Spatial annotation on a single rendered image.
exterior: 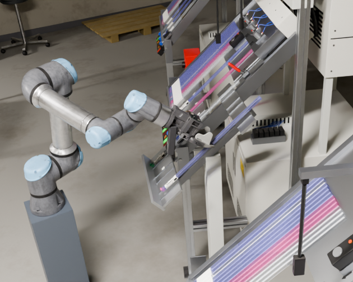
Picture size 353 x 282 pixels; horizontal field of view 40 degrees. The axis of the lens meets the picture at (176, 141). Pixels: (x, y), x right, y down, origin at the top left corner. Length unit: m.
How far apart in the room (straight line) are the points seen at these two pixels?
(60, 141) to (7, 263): 1.00
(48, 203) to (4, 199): 1.24
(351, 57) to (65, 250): 1.48
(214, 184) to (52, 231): 0.74
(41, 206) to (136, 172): 1.30
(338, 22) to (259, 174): 0.75
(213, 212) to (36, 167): 0.76
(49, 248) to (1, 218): 1.00
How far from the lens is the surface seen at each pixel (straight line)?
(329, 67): 2.11
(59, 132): 2.08
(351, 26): 2.08
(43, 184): 2.11
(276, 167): 2.27
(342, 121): 2.61
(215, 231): 2.14
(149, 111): 1.64
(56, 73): 1.92
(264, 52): 2.05
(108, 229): 2.90
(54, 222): 2.19
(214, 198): 2.03
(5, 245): 3.00
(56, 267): 2.34
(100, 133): 1.62
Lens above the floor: 1.83
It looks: 30 degrees down
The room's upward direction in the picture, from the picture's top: 5 degrees counter-clockwise
